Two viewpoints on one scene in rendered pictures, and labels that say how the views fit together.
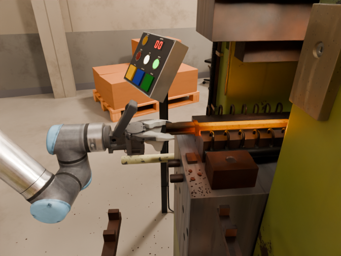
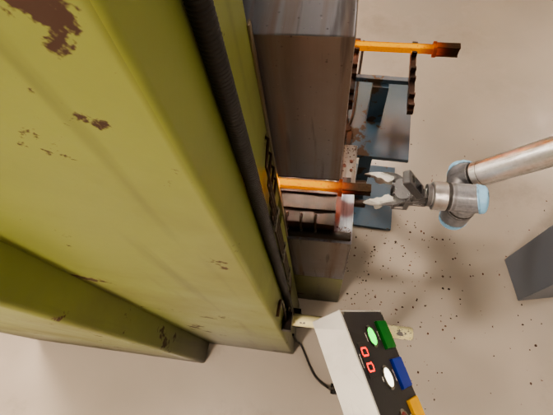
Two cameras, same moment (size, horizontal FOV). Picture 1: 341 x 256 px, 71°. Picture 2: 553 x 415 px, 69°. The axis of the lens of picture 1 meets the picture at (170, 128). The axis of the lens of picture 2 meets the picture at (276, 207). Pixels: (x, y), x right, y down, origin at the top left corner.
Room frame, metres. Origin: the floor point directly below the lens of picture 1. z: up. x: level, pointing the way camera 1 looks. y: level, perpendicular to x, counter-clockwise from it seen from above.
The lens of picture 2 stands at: (1.29, -0.04, 2.17)
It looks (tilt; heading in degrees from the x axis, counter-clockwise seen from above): 65 degrees down; 204
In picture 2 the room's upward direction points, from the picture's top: 12 degrees counter-clockwise
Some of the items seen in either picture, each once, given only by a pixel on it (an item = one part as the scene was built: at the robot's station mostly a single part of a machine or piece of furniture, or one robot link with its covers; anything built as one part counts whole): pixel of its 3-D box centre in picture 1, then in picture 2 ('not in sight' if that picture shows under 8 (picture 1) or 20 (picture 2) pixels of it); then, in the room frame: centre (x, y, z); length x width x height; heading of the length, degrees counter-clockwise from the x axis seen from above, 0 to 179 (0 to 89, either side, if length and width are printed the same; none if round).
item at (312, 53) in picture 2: not in sight; (248, 43); (0.68, -0.30, 1.56); 0.42 x 0.39 x 0.40; 95
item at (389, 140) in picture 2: not in sight; (374, 117); (0.18, -0.01, 0.74); 0.40 x 0.30 x 0.02; 3
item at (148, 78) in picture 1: (147, 83); (383, 334); (1.10, 0.11, 1.01); 0.07 x 0.05 x 0.07; 30
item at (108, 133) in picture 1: (126, 137); (410, 194); (0.65, 0.14, 0.97); 0.12 x 0.08 x 0.09; 95
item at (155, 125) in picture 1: (157, 128); (378, 203); (0.70, 0.04, 0.98); 0.09 x 0.03 x 0.06; 118
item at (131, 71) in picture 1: (131, 72); (416, 413); (1.27, 0.21, 1.01); 0.07 x 0.05 x 0.07; 30
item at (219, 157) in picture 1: (230, 169); not in sight; (0.53, -0.16, 0.95); 0.12 x 0.09 x 0.07; 95
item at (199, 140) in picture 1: (257, 131); (273, 194); (0.72, -0.30, 0.96); 0.42 x 0.20 x 0.09; 95
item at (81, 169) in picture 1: (74, 170); (457, 210); (0.62, 0.31, 0.87); 0.12 x 0.09 x 0.12; 177
